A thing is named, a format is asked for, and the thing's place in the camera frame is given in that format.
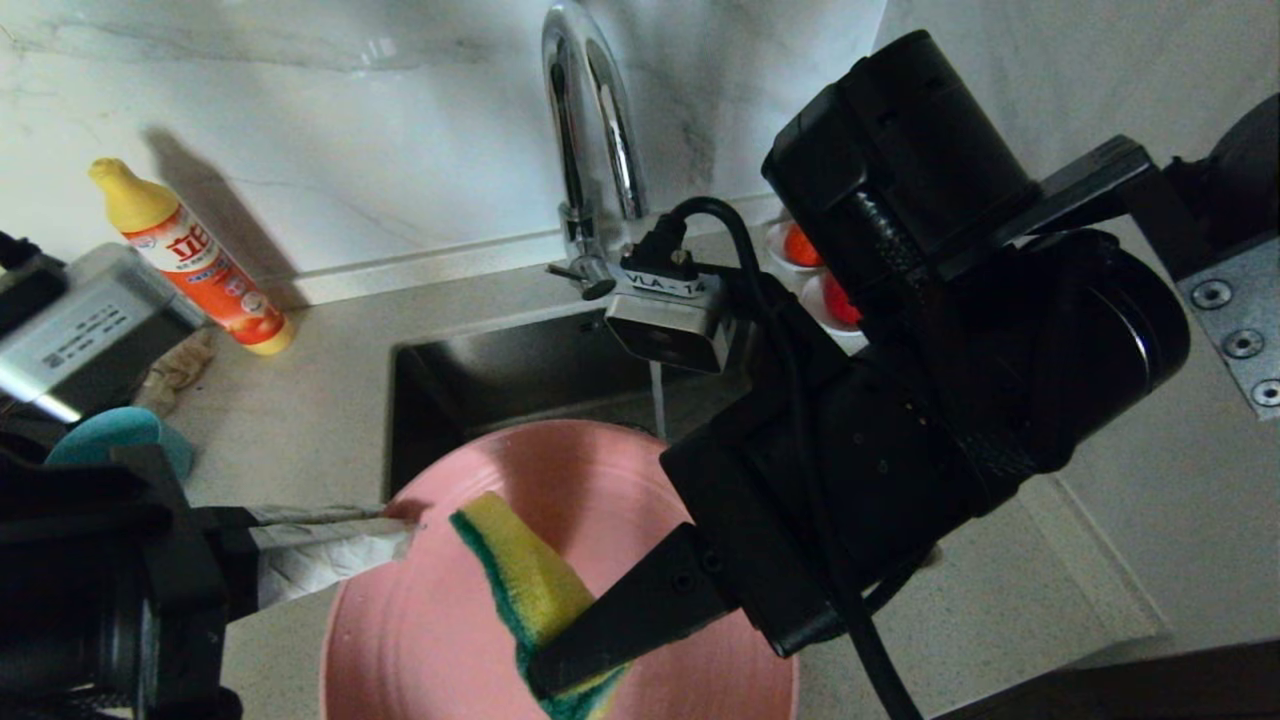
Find yellow green sponge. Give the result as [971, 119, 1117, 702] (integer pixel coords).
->
[448, 490, 631, 720]

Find pink plate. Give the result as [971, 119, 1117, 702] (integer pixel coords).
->
[320, 418, 799, 720]

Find teal bowl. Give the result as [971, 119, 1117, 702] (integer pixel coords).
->
[45, 405, 196, 481]

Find orange dish soap bottle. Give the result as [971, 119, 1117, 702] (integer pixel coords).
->
[87, 157, 297, 357]

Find stainless steel sink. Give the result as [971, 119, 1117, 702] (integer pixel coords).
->
[385, 300, 761, 501]

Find red apple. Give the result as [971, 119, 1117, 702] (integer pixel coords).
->
[822, 275, 863, 326]

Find crumpled white cloth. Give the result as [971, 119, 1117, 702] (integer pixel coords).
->
[140, 330, 216, 416]

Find red tomato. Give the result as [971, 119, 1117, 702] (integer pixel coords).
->
[783, 222, 826, 269]

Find grey robot torso plate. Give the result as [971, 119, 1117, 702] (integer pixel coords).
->
[1175, 235, 1280, 421]

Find chrome gooseneck faucet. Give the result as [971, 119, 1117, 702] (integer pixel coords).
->
[540, 0, 651, 301]

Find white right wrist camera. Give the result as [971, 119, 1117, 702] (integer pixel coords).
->
[603, 262, 726, 376]

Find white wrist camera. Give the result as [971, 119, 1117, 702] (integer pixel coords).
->
[0, 243, 206, 426]
[603, 262, 726, 376]

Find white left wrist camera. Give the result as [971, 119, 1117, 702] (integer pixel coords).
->
[0, 243, 206, 426]

